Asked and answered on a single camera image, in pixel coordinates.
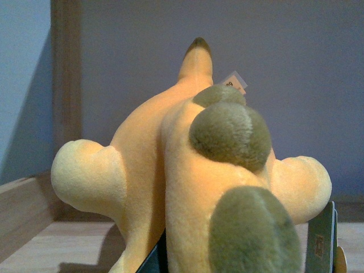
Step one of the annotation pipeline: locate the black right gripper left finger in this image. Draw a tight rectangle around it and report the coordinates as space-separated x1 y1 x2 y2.
136 230 168 273

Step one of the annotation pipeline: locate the yellow plush dinosaur toy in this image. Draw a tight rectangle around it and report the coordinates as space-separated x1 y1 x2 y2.
51 38 332 272

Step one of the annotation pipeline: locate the white paper toy tag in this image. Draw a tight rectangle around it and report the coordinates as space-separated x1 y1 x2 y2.
220 71 247 95

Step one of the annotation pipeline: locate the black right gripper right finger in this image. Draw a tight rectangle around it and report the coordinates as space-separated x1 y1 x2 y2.
305 201 337 273

